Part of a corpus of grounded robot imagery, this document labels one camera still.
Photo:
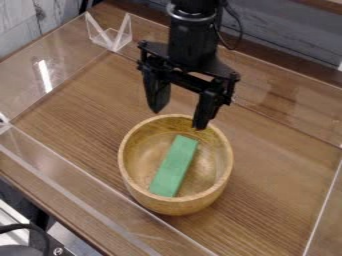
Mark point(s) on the clear acrylic enclosure wall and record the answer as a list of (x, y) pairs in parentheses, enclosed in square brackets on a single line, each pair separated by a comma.
[(70, 99)]

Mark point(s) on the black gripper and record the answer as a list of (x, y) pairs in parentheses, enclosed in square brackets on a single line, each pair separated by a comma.
[(185, 61)]

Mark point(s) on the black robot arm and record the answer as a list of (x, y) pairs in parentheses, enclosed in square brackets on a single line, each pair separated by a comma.
[(195, 5)]

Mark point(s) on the brown wooden bowl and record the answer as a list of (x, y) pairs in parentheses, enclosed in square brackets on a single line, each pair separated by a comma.
[(141, 151)]

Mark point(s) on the green rectangular block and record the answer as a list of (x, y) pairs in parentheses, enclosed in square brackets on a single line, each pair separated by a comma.
[(172, 169)]

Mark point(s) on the clear acrylic corner bracket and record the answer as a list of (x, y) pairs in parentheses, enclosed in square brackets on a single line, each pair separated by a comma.
[(112, 39)]

